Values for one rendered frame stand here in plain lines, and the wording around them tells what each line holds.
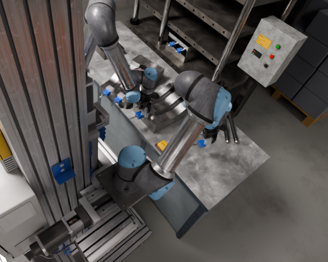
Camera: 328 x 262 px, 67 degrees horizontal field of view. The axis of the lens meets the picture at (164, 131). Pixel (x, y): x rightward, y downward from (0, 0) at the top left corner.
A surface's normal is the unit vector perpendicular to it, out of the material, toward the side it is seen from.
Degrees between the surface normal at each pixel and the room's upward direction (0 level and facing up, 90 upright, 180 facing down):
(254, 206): 0
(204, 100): 56
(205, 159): 0
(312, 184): 0
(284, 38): 90
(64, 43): 90
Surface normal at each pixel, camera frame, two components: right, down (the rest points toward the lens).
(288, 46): -0.75, 0.40
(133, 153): 0.11, -0.69
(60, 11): 0.66, 0.66
